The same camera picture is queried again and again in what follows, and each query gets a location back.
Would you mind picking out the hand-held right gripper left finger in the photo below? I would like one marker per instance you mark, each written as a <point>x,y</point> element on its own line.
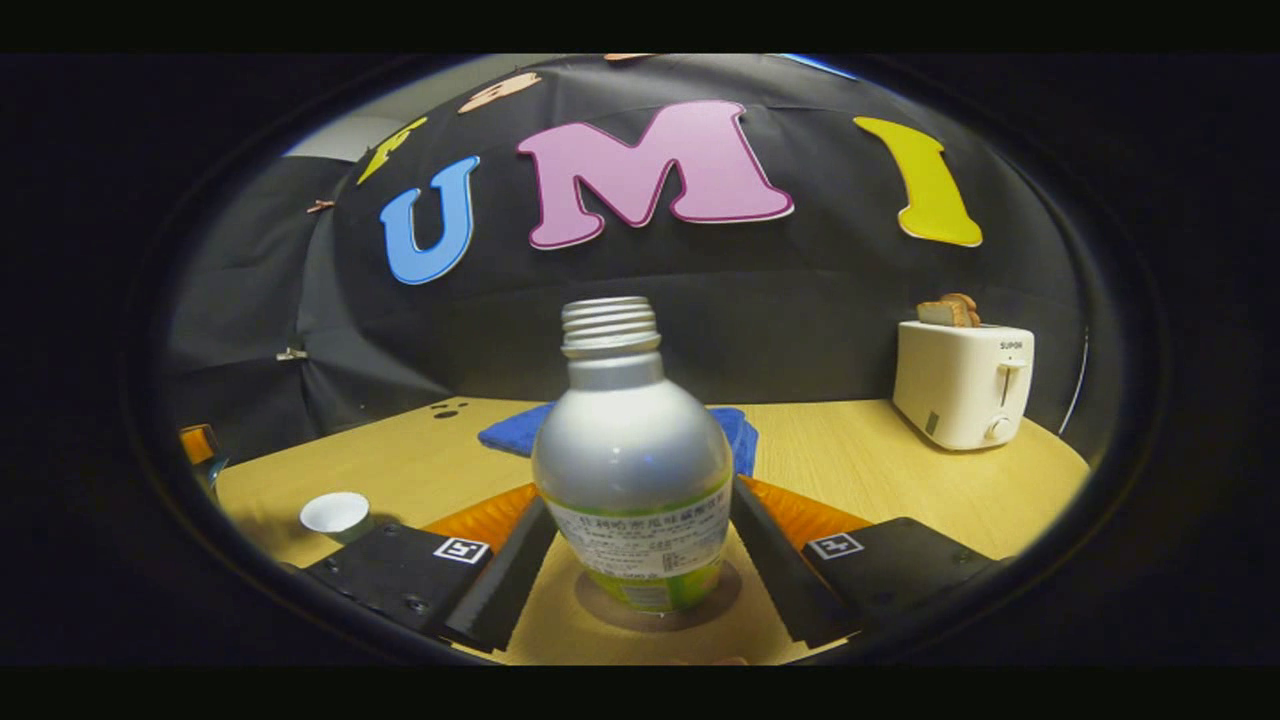
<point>510,585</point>

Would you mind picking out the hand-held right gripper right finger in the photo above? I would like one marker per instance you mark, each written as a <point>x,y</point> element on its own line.
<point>775,570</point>

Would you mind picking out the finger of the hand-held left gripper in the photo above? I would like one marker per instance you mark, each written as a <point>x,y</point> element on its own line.
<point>198,443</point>

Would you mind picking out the silver green-label water bottle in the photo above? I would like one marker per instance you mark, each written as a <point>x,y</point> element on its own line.
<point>632,460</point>

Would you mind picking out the silver metal clip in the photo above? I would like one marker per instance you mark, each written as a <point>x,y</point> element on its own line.
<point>292,354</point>

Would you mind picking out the blue folded towel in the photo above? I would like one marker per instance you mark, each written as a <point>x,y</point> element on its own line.
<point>505,432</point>

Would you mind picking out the black backdrop cloth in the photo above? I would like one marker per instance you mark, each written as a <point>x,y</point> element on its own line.
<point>780,310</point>

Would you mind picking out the white toaster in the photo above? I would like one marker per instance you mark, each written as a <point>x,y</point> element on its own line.
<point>960,385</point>

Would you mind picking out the small red clip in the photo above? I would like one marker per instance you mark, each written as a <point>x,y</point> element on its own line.
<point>320,206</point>

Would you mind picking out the toasted bread slice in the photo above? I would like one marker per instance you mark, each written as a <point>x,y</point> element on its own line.
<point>948,311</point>

